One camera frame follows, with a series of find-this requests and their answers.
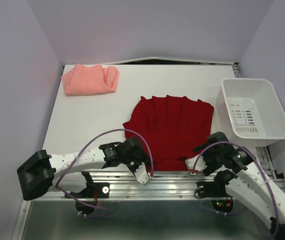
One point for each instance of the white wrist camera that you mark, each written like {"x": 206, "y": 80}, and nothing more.
{"x": 195, "y": 164}
{"x": 141, "y": 174}

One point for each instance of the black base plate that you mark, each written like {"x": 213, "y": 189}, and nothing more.
{"x": 210, "y": 189}
{"x": 100, "y": 190}

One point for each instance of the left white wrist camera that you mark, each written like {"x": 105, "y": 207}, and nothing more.
{"x": 141, "y": 174}

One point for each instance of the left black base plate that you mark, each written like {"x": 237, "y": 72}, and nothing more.
{"x": 100, "y": 190}

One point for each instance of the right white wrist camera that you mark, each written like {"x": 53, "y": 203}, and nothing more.
{"x": 195, "y": 164}

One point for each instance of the white backdrop board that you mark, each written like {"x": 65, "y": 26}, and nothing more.
{"x": 167, "y": 61}

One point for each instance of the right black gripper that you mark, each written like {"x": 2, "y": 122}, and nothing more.
{"x": 210, "y": 167}

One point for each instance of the red skirt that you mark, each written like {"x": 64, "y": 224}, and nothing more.
{"x": 172, "y": 127}

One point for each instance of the aluminium rail frame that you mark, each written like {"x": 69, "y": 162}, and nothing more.
{"x": 163, "y": 210}

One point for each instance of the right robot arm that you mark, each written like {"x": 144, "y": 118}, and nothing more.
{"x": 239, "y": 175}

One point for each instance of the pink pleated skirt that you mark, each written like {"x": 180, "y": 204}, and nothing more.
{"x": 87, "y": 81}

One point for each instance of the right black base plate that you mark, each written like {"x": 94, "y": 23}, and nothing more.
{"x": 210, "y": 189}

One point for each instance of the white plastic bin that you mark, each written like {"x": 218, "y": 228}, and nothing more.
{"x": 250, "y": 112}

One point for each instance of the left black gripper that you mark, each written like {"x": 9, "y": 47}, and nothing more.
{"x": 143, "y": 157}

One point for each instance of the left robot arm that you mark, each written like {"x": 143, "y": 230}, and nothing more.
{"x": 43, "y": 172}

